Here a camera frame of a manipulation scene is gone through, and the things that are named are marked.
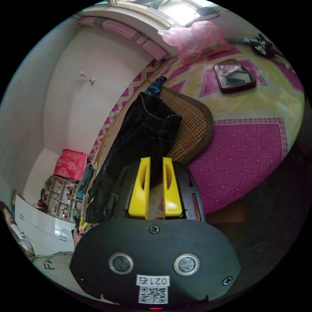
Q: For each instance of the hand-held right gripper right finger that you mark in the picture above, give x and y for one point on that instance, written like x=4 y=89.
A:
x=171 y=192

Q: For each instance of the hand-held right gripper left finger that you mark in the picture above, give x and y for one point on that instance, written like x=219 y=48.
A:
x=140 y=190

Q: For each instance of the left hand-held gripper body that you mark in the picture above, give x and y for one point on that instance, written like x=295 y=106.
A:
x=78 y=223

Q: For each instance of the dark gray jeans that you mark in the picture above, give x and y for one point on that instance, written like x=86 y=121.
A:
x=136 y=146

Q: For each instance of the person's left hand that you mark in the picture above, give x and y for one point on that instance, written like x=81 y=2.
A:
x=77 y=239

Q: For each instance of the wooden shelf with items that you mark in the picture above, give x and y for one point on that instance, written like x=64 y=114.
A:
x=63 y=195

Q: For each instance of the white cupboard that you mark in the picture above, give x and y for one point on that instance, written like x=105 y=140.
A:
x=41 y=226

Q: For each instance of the gray cloth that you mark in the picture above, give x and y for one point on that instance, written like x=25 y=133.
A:
x=86 y=178

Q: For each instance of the red patterned cloth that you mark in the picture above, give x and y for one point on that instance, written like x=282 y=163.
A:
x=69 y=164

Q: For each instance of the brown woven cushion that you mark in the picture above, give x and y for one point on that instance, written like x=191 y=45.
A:
x=192 y=131

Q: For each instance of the bed with pink yellow mat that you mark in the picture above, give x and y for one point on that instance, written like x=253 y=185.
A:
x=243 y=158

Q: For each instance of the dark blue garment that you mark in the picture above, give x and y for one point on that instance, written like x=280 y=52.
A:
x=154 y=86

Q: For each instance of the smartphone with red case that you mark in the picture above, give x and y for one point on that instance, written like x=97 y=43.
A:
x=234 y=76

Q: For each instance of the pink plastic bag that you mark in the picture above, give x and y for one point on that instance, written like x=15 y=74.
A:
x=195 y=41

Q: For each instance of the black and white garment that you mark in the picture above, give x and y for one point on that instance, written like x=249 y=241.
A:
x=262 y=45

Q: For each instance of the window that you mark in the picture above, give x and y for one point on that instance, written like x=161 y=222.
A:
x=175 y=9

